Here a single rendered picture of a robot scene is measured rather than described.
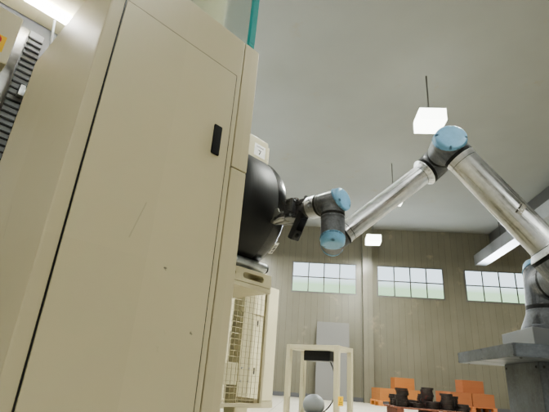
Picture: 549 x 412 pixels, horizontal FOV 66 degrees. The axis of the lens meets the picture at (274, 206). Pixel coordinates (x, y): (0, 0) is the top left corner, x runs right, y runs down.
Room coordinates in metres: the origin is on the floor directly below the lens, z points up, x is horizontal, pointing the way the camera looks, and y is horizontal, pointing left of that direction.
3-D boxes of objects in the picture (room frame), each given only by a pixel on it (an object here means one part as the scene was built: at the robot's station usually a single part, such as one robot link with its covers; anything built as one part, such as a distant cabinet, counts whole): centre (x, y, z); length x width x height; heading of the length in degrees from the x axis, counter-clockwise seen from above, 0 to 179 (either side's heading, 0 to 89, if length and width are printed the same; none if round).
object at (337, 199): (1.47, -0.22, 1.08); 0.12 x 0.09 x 0.10; 45
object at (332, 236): (1.47, -0.22, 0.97); 0.12 x 0.09 x 0.12; 172
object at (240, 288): (1.83, 0.24, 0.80); 0.37 x 0.36 x 0.02; 45
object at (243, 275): (1.73, 0.15, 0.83); 0.36 x 0.09 x 0.06; 135
